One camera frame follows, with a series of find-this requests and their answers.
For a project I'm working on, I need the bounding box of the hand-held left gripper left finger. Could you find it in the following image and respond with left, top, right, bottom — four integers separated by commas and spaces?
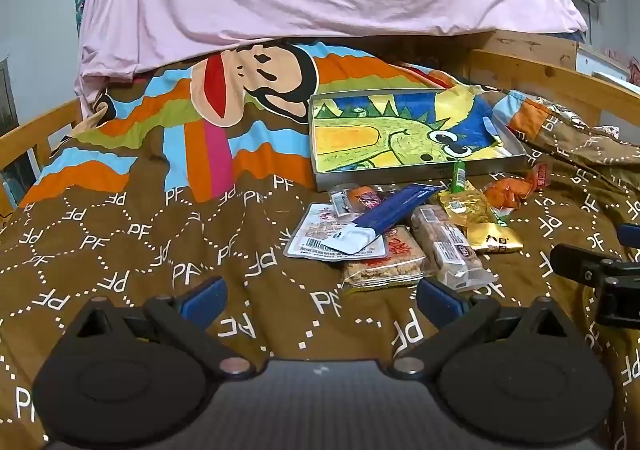
65, 276, 253, 378

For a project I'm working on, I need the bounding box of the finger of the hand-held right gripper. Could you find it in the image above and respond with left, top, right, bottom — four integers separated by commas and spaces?
616, 224, 640, 249
550, 244, 640, 329

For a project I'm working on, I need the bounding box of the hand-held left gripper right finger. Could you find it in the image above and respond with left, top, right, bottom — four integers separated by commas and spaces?
392, 276, 576, 378

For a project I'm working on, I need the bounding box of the clear nut bar packet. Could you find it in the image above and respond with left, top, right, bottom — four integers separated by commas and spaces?
410, 204, 493, 291

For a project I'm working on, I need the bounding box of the rice cracker packet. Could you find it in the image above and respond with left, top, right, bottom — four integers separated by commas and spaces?
341, 225, 431, 293

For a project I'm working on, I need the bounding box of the gold snack packet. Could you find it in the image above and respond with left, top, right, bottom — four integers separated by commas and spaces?
465, 221, 525, 255

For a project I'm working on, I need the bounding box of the long blue snack packet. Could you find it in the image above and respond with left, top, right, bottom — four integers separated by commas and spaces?
334, 183, 442, 255

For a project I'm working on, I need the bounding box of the orange snack packet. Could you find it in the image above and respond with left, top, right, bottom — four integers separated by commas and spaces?
482, 175, 538, 211

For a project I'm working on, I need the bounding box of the white packet with red print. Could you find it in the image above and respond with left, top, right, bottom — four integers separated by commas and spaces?
284, 202, 388, 261

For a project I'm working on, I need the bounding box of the green stick packet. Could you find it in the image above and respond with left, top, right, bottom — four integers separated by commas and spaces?
450, 159, 469, 195

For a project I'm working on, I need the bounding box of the clear packet with dark snack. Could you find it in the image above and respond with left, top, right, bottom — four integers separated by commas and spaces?
327, 184, 396, 225

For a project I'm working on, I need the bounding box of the grey metal tray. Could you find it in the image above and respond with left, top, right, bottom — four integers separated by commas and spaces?
307, 88, 526, 191

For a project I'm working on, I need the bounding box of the red white stick packet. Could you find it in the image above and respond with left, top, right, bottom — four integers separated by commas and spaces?
525, 162, 551, 191

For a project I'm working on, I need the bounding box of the yellow green snack packet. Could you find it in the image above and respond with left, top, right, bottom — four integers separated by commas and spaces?
437, 180, 502, 228

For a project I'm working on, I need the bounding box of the printed monkey blanket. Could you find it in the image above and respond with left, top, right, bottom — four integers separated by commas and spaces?
0, 38, 640, 450

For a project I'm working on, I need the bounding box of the white cabinet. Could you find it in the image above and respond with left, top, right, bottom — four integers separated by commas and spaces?
575, 42, 640, 98

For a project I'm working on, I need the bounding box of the grey door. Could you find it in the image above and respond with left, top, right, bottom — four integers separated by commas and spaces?
0, 57, 22, 133

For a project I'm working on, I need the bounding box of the teal patterned cloth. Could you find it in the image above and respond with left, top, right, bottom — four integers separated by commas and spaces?
75, 0, 94, 38

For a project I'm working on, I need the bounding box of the wooden bed frame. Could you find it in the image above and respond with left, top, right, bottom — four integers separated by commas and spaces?
0, 27, 640, 211

